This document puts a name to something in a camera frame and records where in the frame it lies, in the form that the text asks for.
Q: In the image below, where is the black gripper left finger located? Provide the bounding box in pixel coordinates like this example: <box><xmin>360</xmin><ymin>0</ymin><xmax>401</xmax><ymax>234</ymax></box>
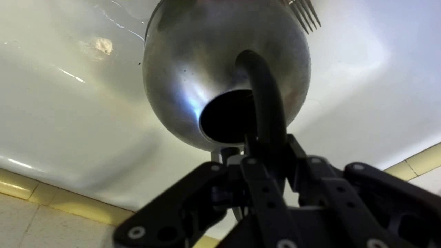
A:
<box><xmin>113</xmin><ymin>157</ymin><xmax>295</xmax><ymax>248</ymax></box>

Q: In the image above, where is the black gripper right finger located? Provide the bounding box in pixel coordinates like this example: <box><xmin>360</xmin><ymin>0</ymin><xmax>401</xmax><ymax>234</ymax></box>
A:
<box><xmin>287</xmin><ymin>135</ymin><xmax>441</xmax><ymax>248</ymax></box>

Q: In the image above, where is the stainless steel kettle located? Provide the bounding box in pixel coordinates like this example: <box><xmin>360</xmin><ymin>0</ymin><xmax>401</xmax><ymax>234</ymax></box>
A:
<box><xmin>142</xmin><ymin>0</ymin><xmax>312</xmax><ymax>150</ymax></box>

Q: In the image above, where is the white kitchen sink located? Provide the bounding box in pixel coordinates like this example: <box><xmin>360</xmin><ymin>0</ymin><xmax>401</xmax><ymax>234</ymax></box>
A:
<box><xmin>0</xmin><ymin>0</ymin><xmax>441</xmax><ymax>209</ymax></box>

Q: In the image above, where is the metal fork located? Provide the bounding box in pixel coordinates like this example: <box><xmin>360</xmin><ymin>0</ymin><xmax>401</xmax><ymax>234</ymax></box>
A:
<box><xmin>284</xmin><ymin>0</ymin><xmax>321</xmax><ymax>33</ymax></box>

